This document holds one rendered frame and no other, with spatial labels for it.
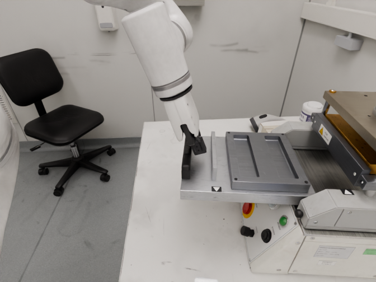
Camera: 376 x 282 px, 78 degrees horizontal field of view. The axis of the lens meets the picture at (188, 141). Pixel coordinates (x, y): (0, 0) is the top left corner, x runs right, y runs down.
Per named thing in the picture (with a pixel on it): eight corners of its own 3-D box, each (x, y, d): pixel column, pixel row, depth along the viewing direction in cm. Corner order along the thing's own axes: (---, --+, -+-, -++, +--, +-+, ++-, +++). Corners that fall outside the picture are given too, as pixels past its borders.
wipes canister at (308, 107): (309, 126, 115) (319, 98, 106) (318, 136, 108) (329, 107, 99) (292, 127, 114) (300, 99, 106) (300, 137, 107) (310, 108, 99)
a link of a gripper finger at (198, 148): (185, 132, 55) (194, 154, 59) (184, 140, 53) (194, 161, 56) (198, 129, 55) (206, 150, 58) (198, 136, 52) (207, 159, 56)
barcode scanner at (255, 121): (286, 123, 117) (290, 109, 112) (293, 132, 111) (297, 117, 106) (247, 125, 116) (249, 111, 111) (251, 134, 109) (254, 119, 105)
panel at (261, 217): (236, 180, 84) (268, 142, 74) (249, 264, 59) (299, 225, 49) (231, 178, 83) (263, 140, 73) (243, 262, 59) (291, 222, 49)
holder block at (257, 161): (282, 140, 67) (285, 132, 65) (308, 192, 51) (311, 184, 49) (225, 138, 68) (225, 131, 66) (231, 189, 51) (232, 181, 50)
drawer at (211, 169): (285, 149, 70) (291, 126, 65) (312, 208, 52) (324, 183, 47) (186, 145, 71) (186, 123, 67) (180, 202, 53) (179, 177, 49)
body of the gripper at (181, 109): (160, 83, 54) (178, 122, 60) (153, 102, 46) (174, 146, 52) (191, 73, 52) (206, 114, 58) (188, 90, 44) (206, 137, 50)
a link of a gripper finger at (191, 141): (177, 109, 50) (184, 114, 55) (185, 145, 48) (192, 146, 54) (182, 108, 49) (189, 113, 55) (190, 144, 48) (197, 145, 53)
